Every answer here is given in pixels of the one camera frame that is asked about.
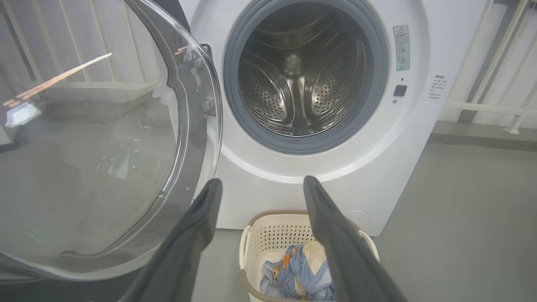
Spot stainless steel washing machine drum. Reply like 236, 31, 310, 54
238, 2, 372, 137

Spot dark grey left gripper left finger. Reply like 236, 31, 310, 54
120, 178, 223, 302

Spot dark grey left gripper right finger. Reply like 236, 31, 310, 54
303, 175, 407, 302

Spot grey warning sticker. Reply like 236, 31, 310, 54
393, 25, 410, 72

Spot white metal railing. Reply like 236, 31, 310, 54
436, 0, 537, 135

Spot cream perforated laundry basket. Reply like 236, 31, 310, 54
239, 210, 380, 302

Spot black-rimmed glass washer door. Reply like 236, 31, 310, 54
0, 0, 223, 302

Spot cream white garment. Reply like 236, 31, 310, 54
296, 241, 328, 294

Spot blue bear-print garment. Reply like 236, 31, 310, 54
260, 245, 336, 301

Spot round white filter cover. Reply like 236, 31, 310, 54
342, 210, 371, 229

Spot white front-load washing machine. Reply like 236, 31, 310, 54
178, 0, 489, 236

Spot grey rubber door gasket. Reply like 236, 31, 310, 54
223, 0, 389, 155

